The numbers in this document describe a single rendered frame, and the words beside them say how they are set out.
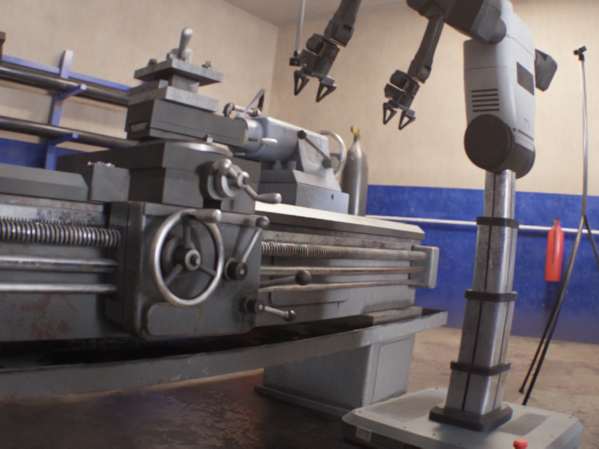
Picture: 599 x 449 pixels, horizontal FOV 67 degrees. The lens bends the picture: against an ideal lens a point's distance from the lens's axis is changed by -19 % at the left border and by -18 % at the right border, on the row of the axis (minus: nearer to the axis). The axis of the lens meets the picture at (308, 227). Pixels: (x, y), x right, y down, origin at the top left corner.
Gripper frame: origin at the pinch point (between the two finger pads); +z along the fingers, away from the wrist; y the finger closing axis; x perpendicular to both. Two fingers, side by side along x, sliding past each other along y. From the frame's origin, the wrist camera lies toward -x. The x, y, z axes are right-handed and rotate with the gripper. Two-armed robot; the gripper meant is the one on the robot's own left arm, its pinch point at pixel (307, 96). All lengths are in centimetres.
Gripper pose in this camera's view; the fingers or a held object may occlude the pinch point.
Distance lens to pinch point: 179.0
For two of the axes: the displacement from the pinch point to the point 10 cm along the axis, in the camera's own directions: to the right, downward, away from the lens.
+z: -4.2, 8.4, 3.5
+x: 5.5, 5.4, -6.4
